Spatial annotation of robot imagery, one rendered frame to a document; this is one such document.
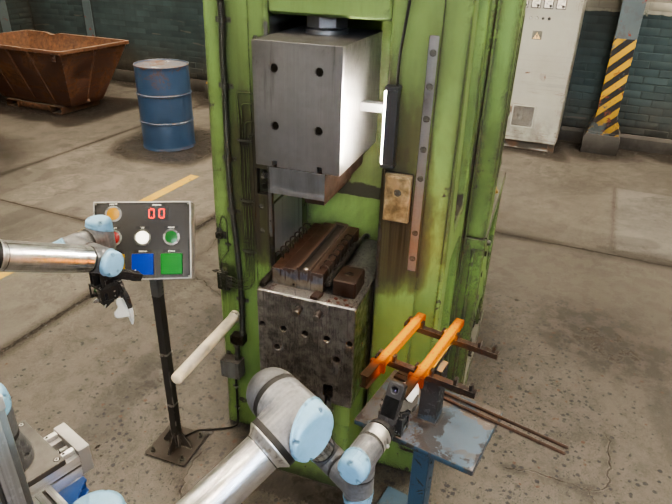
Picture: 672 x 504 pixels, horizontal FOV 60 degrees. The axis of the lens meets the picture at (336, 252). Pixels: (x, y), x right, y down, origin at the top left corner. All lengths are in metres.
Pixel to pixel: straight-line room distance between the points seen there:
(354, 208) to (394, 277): 0.44
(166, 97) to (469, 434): 5.24
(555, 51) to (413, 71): 5.13
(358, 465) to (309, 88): 1.09
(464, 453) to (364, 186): 1.11
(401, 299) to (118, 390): 1.65
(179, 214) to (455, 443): 1.21
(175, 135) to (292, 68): 4.84
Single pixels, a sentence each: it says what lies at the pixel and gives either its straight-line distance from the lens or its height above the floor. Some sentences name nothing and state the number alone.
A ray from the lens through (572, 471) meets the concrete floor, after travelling 2.93.
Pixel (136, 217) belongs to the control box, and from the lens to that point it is 2.18.
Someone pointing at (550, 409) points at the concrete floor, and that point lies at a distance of 3.20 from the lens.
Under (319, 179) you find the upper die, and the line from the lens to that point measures 1.91.
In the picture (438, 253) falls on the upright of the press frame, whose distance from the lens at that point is 2.06.
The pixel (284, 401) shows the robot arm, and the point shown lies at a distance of 1.21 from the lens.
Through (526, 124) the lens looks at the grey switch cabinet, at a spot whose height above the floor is 0.30.
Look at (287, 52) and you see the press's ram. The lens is 1.85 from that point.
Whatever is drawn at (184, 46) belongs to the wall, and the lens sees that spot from 9.58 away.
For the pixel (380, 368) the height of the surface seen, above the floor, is 0.93.
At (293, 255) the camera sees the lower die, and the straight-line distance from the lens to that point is 2.21.
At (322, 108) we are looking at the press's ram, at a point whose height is 1.58.
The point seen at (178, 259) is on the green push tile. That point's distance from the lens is 2.14.
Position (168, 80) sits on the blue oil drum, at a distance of 6.49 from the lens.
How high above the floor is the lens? 2.02
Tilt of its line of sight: 28 degrees down
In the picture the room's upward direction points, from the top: 2 degrees clockwise
